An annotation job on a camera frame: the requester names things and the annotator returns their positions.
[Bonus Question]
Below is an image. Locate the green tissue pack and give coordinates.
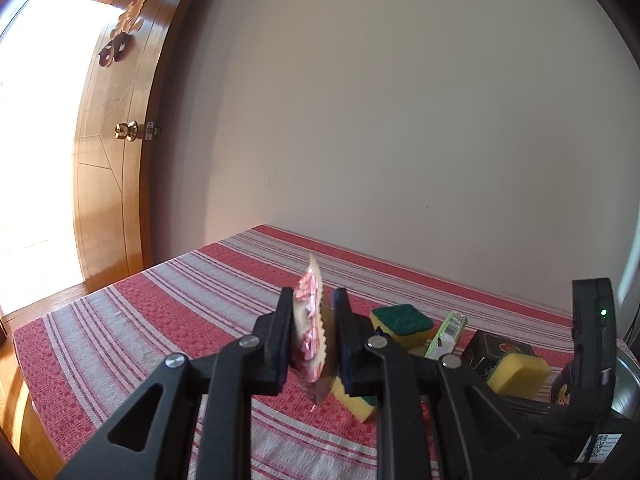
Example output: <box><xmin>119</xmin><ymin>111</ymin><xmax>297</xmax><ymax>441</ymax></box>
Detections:
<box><xmin>424</xmin><ymin>311</ymin><xmax>468</xmax><ymax>360</ymax></box>

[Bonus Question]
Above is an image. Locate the cream pink snack packet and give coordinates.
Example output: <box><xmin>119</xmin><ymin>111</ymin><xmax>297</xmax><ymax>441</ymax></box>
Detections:
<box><xmin>290</xmin><ymin>255</ymin><xmax>337</xmax><ymax>406</ymax></box>

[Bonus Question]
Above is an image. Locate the plain yellow sponge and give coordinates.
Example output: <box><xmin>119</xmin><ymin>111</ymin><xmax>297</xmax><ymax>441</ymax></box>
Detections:
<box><xmin>486</xmin><ymin>353</ymin><xmax>551</xmax><ymax>400</ymax></box>

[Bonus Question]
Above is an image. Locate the blue round metal tin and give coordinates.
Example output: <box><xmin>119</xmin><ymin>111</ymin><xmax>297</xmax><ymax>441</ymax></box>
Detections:
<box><xmin>548</xmin><ymin>339</ymin><xmax>640</xmax><ymax>416</ymax></box>

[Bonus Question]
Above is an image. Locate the brass door knob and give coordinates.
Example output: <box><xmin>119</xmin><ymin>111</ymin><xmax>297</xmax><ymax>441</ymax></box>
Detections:
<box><xmin>114</xmin><ymin>120</ymin><xmax>162</xmax><ymax>142</ymax></box>

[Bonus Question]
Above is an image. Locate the black gold gift box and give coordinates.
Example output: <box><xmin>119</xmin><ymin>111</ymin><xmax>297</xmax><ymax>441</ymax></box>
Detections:
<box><xmin>461</xmin><ymin>330</ymin><xmax>535</xmax><ymax>378</ymax></box>

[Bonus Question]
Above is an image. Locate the door hanging ornament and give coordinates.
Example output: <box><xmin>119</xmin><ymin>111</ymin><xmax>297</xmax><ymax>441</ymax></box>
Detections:
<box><xmin>98</xmin><ymin>0</ymin><xmax>146</xmax><ymax>67</ymax></box>

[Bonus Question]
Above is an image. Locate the wooden door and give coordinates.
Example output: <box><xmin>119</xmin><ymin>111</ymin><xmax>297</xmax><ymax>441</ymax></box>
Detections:
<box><xmin>73</xmin><ymin>0</ymin><xmax>193</xmax><ymax>292</ymax></box>

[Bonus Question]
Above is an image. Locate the red white striped tablecloth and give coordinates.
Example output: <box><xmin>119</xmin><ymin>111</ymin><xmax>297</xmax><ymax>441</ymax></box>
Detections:
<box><xmin>15</xmin><ymin>226</ymin><xmax>570</xmax><ymax>457</ymax></box>

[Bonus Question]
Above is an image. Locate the green yellow sponge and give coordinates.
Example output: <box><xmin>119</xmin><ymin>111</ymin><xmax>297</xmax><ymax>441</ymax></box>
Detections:
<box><xmin>370</xmin><ymin>304</ymin><xmax>435</xmax><ymax>350</ymax></box>
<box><xmin>331</xmin><ymin>377</ymin><xmax>376</xmax><ymax>422</ymax></box>

